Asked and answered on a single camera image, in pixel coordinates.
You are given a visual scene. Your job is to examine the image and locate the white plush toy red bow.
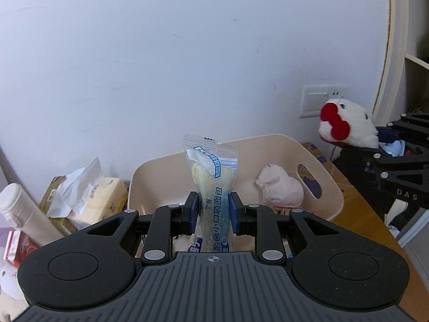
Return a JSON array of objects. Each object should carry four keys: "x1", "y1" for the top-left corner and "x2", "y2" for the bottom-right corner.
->
[{"x1": 317, "y1": 98, "x2": 381, "y2": 149}]

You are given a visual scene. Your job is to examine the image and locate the beige plastic storage bin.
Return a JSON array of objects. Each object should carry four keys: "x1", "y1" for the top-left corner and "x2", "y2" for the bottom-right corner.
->
[{"x1": 127, "y1": 133, "x2": 345, "y2": 254}]

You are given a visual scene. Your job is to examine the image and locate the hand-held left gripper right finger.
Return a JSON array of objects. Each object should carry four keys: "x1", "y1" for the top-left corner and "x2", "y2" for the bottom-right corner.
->
[{"x1": 228, "y1": 191, "x2": 342, "y2": 263}]

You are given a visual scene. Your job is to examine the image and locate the blue white bread packet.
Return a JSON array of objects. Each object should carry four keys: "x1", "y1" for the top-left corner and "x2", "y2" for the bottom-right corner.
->
[{"x1": 183, "y1": 133, "x2": 239, "y2": 254}]

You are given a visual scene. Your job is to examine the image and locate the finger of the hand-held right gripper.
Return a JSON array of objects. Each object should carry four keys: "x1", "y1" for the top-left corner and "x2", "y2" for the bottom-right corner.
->
[
  {"x1": 375, "y1": 112, "x2": 429, "y2": 149},
  {"x1": 365, "y1": 149, "x2": 429, "y2": 193}
]

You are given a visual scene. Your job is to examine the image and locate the light blue headphones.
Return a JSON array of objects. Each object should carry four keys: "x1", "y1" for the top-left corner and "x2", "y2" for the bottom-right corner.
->
[{"x1": 383, "y1": 140, "x2": 407, "y2": 157}]

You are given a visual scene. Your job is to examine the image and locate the cream tissue pack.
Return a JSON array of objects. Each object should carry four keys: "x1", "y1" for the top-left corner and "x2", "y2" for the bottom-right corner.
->
[{"x1": 45, "y1": 157, "x2": 128, "y2": 233}]

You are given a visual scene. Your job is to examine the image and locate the wooden desk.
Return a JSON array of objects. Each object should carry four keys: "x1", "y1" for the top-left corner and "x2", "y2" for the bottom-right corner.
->
[{"x1": 330, "y1": 161, "x2": 423, "y2": 322}]

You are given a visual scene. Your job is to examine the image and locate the cream bookshelf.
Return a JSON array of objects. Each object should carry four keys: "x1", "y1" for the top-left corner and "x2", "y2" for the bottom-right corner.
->
[{"x1": 371, "y1": 0, "x2": 429, "y2": 249}]

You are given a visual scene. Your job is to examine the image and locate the white wall switch socket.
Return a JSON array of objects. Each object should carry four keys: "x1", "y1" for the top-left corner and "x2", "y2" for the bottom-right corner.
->
[{"x1": 299, "y1": 85, "x2": 348, "y2": 119}]

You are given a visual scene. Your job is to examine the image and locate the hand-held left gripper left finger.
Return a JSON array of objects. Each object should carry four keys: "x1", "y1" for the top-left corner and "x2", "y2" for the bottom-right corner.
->
[{"x1": 85, "y1": 191, "x2": 199, "y2": 265}]

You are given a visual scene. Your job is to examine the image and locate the red box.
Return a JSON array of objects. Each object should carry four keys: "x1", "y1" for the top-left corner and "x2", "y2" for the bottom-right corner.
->
[{"x1": 3, "y1": 231, "x2": 41, "y2": 269}]

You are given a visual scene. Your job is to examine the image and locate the olive tissue box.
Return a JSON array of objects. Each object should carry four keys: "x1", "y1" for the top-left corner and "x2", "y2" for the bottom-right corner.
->
[{"x1": 38, "y1": 175, "x2": 69, "y2": 236}]

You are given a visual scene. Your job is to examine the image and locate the white thermos bottle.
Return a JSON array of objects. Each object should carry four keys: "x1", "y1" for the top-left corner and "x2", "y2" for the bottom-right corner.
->
[{"x1": 0, "y1": 183, "x2": 65, "y2": 248}]

